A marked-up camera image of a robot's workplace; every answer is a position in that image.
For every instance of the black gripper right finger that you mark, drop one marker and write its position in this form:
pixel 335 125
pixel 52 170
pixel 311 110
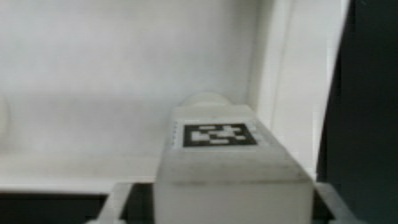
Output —
pixel 331 211

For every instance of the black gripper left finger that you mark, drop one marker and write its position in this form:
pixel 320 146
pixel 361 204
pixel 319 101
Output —
pixel 128 207

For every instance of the white table leg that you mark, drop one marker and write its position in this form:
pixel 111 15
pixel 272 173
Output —
pixel 230 180

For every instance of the white square table top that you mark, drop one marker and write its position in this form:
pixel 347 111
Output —
pixel 105 59

